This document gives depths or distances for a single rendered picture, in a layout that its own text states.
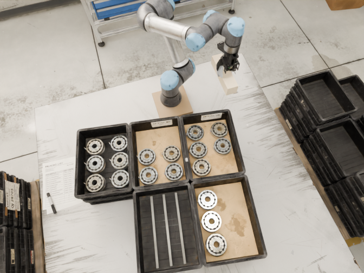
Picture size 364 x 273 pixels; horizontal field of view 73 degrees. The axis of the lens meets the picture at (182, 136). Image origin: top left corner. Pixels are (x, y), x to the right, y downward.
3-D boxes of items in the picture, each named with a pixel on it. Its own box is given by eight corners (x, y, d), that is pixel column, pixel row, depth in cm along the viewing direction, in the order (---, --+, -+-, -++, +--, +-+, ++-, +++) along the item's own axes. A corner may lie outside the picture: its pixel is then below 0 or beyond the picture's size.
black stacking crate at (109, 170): (84, 138, 154) (77, 130, 144) (132, 131, 155) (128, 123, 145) (83, 202, 138) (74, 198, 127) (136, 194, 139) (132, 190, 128)
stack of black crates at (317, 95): (277, 108, 236) (295, 78, 195) (305, 99, 239) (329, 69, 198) (297, 145, 220) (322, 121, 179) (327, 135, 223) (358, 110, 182)
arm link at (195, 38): (123, 12, 126) (195, 35, 101) (138, 1, 130) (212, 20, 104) (131, 33, 136) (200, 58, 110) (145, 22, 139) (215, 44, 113)
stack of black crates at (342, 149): (298, 145, 220) (316, 128, 189) (328, 135, 223) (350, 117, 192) (322, 188, 203) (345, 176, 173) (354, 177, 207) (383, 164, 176)
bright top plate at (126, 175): (112, 170, 140) (111, 170, 139) (130, 169, 140) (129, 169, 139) (110, 188, 136) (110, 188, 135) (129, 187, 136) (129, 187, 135)
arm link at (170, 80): (157, 90, 165) (155, 77, 153) (170, 78, 170) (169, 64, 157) (170, 100, 162) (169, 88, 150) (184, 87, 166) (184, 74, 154)
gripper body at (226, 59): (224, 75, 128) (227, 58, 117) (218, 62, 131) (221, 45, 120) (238, 71, 128) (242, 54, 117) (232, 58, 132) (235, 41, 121)
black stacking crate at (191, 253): (137, 195, 138) (132, 190, 128) (189, 187, 140) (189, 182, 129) (142, 275, 122) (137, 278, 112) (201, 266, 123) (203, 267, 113)
